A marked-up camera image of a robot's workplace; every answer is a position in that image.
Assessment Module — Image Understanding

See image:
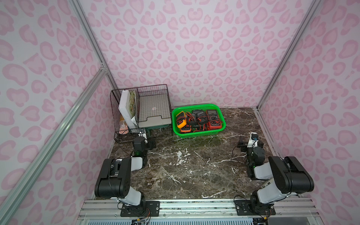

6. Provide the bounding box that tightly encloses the yellow Aneng multimeter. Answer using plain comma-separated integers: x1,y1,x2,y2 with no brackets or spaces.
176,111,187,129

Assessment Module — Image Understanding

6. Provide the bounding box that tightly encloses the orange Victor multimeter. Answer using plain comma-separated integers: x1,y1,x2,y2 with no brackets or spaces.
180,124,192,134

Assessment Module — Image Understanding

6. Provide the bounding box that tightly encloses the red Aneng large multimeter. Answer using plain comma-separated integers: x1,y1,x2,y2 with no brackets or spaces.
206,110,222,130

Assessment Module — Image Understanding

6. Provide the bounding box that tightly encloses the small black multimeter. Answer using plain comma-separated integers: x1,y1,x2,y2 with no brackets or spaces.
185,112,198,126

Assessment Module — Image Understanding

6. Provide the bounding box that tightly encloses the green multimeter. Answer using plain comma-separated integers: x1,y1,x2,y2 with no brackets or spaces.
193,110,208,125

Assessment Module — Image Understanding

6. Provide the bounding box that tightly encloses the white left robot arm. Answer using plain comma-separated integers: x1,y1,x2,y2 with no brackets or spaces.
94,136,156,210

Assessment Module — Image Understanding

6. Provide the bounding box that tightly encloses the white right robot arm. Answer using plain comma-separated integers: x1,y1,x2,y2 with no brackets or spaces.
234,132,315,216

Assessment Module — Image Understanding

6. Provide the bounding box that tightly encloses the green plastic basket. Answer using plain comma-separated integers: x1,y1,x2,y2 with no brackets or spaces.
172,104,227,138

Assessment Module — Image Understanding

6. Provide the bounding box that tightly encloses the green zippered pouch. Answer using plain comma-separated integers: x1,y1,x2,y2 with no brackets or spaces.
137,94,172,128

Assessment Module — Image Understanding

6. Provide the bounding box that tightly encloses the black wire basket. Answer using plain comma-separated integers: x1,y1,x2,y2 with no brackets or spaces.
110,84,172,144

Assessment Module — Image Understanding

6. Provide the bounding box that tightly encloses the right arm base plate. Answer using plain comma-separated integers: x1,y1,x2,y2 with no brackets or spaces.
233,199,276,217

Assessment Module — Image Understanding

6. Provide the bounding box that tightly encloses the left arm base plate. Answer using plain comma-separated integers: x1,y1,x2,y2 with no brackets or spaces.
120,201,160,217

